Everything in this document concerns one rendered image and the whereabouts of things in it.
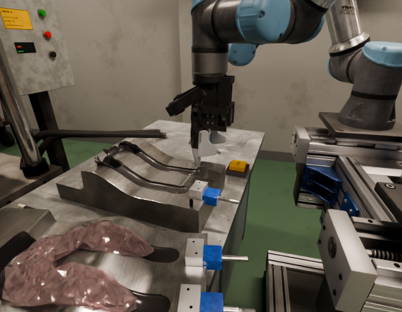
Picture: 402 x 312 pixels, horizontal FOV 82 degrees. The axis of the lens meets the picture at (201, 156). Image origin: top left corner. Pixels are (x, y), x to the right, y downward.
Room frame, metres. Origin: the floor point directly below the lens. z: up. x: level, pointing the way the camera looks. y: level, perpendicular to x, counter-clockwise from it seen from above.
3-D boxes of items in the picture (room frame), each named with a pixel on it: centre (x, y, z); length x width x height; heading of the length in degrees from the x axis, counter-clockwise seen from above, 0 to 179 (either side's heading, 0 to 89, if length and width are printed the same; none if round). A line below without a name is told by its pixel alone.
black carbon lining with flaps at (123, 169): (0.66, 0.18, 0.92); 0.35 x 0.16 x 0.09; 69
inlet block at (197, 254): (0.35, -0.03, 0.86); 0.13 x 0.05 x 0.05; 87
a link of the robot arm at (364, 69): (0.72, -0.52, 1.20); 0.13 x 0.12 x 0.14; 1
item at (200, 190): (0.52, -0.04, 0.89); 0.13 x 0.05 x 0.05; 69
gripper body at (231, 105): (0.52, -0.03, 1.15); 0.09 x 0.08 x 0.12; 69
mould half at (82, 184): (0.67, 0.19, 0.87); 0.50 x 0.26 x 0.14; 69
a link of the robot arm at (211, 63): (0.53, -0.02, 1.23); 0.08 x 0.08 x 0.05
